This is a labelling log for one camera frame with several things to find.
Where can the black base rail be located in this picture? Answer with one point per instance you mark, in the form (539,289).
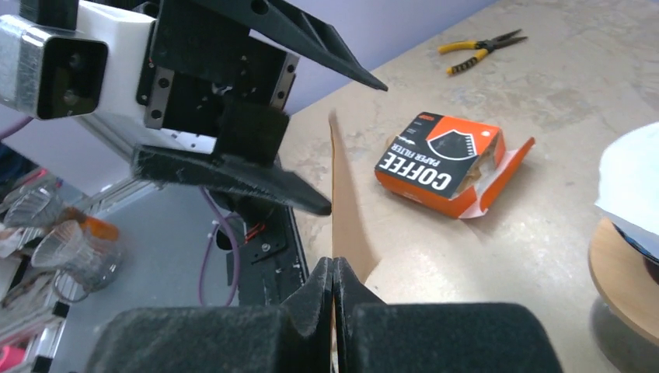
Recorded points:
(272,258)

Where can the white paper coffee filter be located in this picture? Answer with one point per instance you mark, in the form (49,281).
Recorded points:
(628,185)

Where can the clear plastic cup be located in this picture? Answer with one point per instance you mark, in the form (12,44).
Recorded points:
(38,208)

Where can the grey glass carafe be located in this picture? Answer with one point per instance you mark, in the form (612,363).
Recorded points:
(625,349)

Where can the yellow handled pliers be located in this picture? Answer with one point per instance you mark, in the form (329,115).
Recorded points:
(482,48)

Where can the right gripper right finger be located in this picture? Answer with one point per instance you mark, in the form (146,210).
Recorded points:
(373,336)

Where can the brown paper coffee filter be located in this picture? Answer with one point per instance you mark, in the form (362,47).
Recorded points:
(349,239)

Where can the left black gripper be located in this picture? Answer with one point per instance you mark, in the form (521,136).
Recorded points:
(212,78)

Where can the orange coffee filter box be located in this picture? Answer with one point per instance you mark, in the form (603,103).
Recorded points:
(455,166)

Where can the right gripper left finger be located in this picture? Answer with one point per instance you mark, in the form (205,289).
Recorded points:
(293,336)

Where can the blue glass dripper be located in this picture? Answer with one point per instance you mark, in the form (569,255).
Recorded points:
(650,261)

